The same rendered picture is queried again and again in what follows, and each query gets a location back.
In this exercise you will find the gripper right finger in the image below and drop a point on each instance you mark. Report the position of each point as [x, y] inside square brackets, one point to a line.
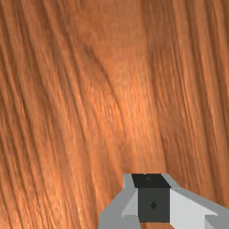
[184, 208]

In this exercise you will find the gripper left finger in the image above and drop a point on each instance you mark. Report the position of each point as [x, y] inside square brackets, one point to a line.
[131, 205]

